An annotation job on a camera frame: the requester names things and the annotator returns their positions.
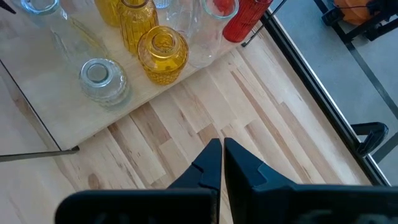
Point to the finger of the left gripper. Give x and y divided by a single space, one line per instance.
5 4

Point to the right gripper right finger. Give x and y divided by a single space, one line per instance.
280 205

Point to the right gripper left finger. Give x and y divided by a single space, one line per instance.
186 205

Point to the clear narrow-necked glass vase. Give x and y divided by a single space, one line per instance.
77 43

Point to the amber hobnail glass vase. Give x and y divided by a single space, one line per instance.
163 62
136 28
107 12

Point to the clear ribbed glass jar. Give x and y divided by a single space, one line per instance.
104 87

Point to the clear ribbed glass bottle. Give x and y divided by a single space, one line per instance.
162 3

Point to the clear smooth glass carafe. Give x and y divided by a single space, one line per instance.
202 46

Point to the clear fluted glass carafe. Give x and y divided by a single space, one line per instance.
182 18

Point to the red ribbed glass vase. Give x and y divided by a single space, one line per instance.
242 25

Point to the orange shop vacuum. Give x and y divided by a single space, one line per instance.
354 12

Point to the black frame clamp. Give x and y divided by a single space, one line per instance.
373 140

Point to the wooden shelf black frame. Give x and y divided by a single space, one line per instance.
62 118

